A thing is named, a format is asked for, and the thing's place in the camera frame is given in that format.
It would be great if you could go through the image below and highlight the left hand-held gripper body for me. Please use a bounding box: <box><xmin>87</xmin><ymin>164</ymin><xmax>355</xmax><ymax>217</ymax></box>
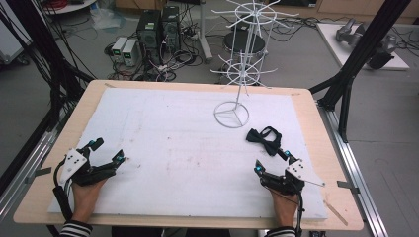
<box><xmin>59</xmin><ymin>147</ymin><xmax>117</xmax><ymax>188</ymax></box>

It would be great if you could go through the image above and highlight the black computer tower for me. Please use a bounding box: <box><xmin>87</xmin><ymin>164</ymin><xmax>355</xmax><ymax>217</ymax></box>
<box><xmin>160</xmin><ymin>5</ymin><xmax>182</xmax><ymax>53</ymax></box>
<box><xmin>135</xmin><ymin>9</ymin><xmax>163</xmax><ymax>65</ymax></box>

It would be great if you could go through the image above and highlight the white foam mat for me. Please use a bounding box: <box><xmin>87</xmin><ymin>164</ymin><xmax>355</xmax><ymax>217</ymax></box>
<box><xmin>46</xmin><ymin>86</ymin><xmax>329</xmax><ymax>221</ymax></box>

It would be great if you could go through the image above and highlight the white floor board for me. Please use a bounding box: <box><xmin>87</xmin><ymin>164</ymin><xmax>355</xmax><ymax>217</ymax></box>
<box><xmin>315</xmin><ymin>22</ymin><xmax>411</xmax><ymax>72</ymax></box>

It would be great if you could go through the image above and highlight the white round table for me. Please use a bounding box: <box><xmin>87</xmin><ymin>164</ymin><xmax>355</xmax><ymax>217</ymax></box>
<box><xmin>42</xmin><ymin>0</ymin><xmax>99</xmax><ymax>16</ymax></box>

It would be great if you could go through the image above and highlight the person's left hand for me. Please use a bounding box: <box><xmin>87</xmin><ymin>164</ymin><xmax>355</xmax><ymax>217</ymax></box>
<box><xmin>70</xmin><ymin>178</ymin><xmax>109</xmax><ymax>224</ymax></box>

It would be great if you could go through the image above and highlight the grey metal table clamp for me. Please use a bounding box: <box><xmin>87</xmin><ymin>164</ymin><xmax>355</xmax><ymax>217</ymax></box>
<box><xmin>23</xmin><ymin>166</ymin><xmax>53</xmax><ymax>185</ymax></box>
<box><xmin>336</xmin><ymin>180</ymin><xmax>361</xmax><ymax>196</ymax></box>

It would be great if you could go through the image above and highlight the white bench power supply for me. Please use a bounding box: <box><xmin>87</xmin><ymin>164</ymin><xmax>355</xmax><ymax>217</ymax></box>
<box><xmin>111</xmin><ymin>36</ymin><xmax>128</xmax><ymax>63</ymax></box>
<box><xmin>122</xmin><ymin>39</ymin><xmax>138</xmax><ymax>67</ymax></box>

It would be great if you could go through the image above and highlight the black metal frame stand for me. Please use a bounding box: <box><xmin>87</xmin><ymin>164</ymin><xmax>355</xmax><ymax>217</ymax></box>
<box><xmin>0</xmin><ymin>0</ymin><xmax>97</xmax><ymax>132</ymax></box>
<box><xmin>308</xmin><ymin>0</ymin><xmax>413</xmax><ymax>144</ymax></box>

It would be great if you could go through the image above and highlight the black round stool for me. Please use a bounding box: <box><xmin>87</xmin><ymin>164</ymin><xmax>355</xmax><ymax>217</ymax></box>
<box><xmin>222</xmin><ymin>31</ymin><xmax>267</xmax><ymax>55</ymax></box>

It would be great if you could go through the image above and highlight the thin wooden stick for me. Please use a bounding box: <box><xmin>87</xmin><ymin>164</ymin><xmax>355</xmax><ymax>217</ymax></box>
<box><xmin>323</xmin><ymin>198</ymin><xmax>349</xmax><ymax>227</ymax></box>

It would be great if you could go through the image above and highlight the aluminium rail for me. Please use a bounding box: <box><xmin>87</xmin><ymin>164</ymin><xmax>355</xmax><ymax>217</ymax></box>
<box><xmin>0</xmin><ymin>110</ymin><xmax>74</xmax><ymax>222</ymax></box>
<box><xmin>316</xmin><ymin>100</ymin><xmax>390</xmax><ymax>237</ymax></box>

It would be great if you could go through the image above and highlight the person's right hand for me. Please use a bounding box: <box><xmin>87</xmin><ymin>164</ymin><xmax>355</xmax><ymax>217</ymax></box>
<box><xmin>269</xmin><ymin>188</ymin><xmax>300</xmax><ymax>229</ymax></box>

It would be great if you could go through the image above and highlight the grey stand leg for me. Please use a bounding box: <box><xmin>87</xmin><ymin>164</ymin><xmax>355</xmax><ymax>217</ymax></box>
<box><xmin>197</xmin><ymin>0</ymin><xmax>214</xmax><ymax>64</ymax></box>

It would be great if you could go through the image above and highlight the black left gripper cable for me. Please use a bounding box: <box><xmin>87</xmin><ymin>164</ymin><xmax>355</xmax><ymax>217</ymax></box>
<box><xmin>51</xmin><ymin>157</ymin><xmax>75</xmax><ymax>222</ymax></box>

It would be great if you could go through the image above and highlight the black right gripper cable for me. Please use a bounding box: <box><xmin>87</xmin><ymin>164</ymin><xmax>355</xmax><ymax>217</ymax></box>
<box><xmin>293</xmin><ymin>192</ymin><xmax>305</xmax><ymax>237</ymax></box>

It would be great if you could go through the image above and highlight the white wire display rack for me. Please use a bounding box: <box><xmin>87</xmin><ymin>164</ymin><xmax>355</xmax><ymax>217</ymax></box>
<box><xmin>209</xmin><ymin>0</ymin><xmax>301</xmax><ymax>129</ymax></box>

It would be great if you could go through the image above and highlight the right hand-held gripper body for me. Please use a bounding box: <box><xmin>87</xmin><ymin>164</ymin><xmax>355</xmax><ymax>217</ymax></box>
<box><xmin>260</xmin><ymin>159</ymin><xmax>326</xmax><ymax>197</ymax></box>

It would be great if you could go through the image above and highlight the black bow tie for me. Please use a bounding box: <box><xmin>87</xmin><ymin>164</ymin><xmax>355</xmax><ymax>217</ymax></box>
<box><xmin>245</xmin><ymin>125</ymin><xmax>284</xmax><ymax>158</ymax></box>

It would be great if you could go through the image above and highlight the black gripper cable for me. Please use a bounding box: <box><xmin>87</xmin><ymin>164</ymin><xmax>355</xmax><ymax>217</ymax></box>
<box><xmin>293</xmin><ymin>192</ymin><xmax>305</xmax><ymax>237</ymax></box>
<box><xmin>51</xmin><ymin>157</ymin><xmax>75</xmax><ymax>222</ymax></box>

